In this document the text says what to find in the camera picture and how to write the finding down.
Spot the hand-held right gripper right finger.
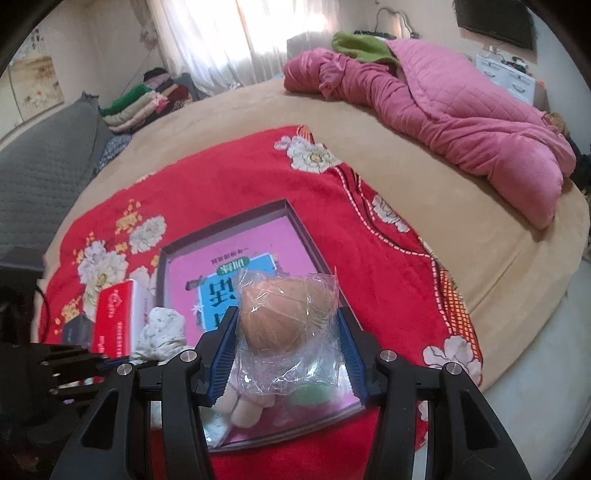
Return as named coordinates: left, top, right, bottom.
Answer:
left=335, top=307, right=532, bottom=480

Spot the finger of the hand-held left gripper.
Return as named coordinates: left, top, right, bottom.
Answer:
left=31, top=344, right=112, bottom=370
left=44, top=369, right=105, bottom=402

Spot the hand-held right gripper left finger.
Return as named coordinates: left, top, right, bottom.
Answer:
left=48, top=314, right=241, bottom=480

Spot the white purple plush toy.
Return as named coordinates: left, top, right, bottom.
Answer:
left=215, top=369, right=278, bottom=428

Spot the floral tissue pack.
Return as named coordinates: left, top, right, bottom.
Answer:
left=203, top=408, right=236, bottom=448

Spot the beige sponge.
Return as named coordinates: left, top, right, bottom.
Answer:
left=233, top=267, right=345, bottom=398

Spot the white floral scrunchie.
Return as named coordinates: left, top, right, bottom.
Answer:
left=133, top=307, right=188, bottom=363

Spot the shallow box pink inside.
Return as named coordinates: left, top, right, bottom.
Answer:
left=158, top=198, right=365, bottom=450

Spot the black box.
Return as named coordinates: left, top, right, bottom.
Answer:
left=62, top=314, right=100, bottom=349

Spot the red white carton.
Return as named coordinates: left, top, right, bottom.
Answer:
left=92, top=279, right=155, bottom=370

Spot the red floral blanket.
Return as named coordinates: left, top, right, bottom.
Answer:
left=34, top=124, right=485, bottom=480

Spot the beige bed cover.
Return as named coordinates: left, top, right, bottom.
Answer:
left=44, top=76, right=591, bottom=402

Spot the grey quilted headboard cushion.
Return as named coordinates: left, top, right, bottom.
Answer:
left=0, top=92, right=114, bottom=259

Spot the blue patterned cloth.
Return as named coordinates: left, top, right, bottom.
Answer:
left=97, top=134, right=134, bottom=167

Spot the stack of folded clothes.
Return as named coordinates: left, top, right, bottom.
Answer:
left=99, top=68, right=195, bottom=134

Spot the pink quilted blanket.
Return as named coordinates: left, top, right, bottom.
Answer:
left=283, top=39, right=578, bottom=230

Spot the brown furry thing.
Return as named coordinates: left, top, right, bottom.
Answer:
left=549, top=113, right=579, bottom=139

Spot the green cloth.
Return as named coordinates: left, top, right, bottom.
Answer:
left=331, top=31, right=400, bottom=65

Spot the grey chair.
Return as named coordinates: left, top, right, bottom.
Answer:
left=286, top=28, right=338, bottom=62

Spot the white sheer curtain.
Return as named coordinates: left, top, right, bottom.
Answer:
left=148, top=0, right=338, bottom=88

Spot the white dresser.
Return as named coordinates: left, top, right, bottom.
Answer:
left=475, top=46, right=539, bottom=104

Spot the white framed mirror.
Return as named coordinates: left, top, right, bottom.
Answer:
left=374, top=7, right=413, bottom=38

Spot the black flat television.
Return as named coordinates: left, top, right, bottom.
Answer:
left=455, top=0, right=536, bottom=51

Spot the black cable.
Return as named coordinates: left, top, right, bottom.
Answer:
left=38, top=277, right=52, bottom=343

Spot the wall painting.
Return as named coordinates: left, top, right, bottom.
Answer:
left=9, top=28, right=65, bottom=125

